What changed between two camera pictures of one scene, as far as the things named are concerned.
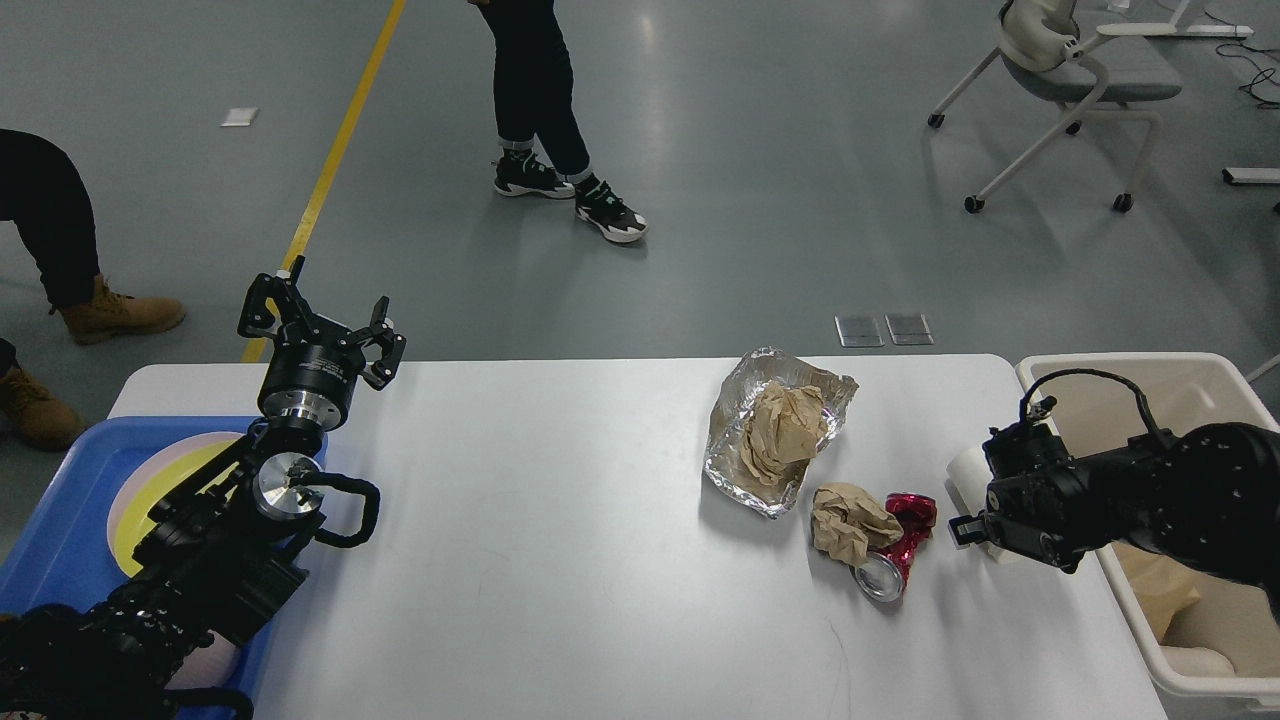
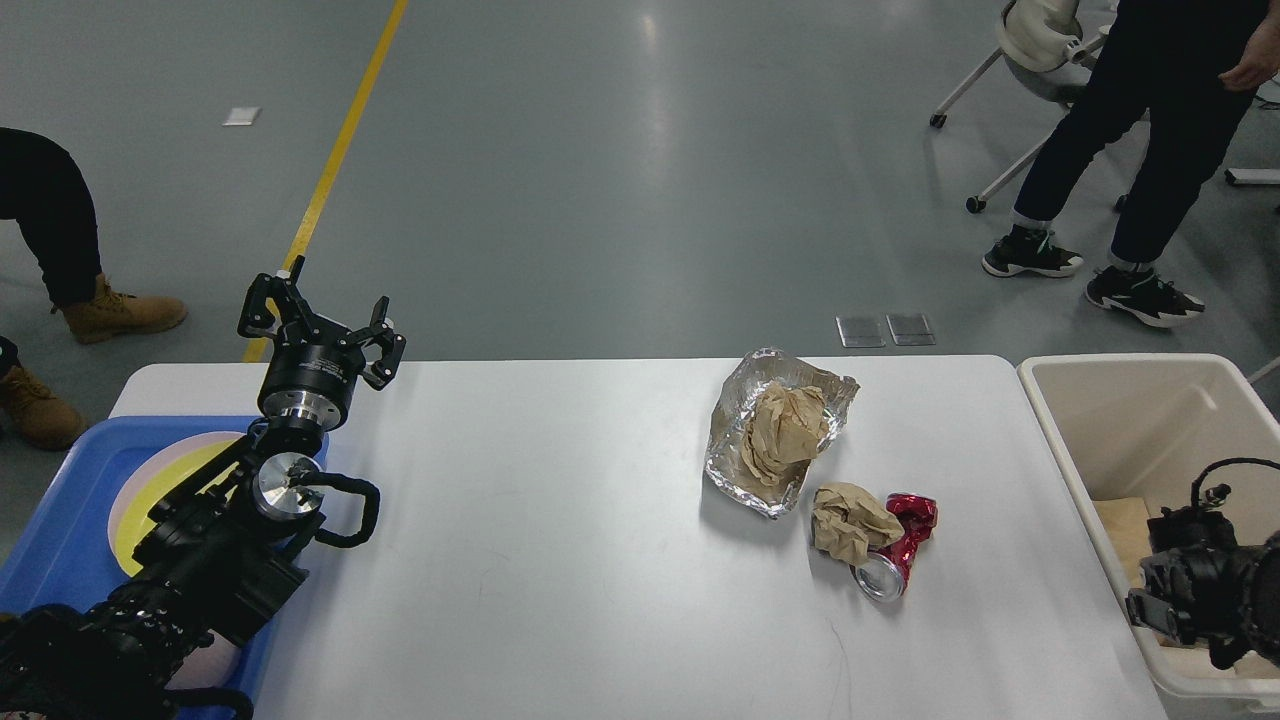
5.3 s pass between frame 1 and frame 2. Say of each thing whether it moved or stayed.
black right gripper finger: moved
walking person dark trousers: moved
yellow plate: stayed
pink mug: stayed
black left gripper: stayed
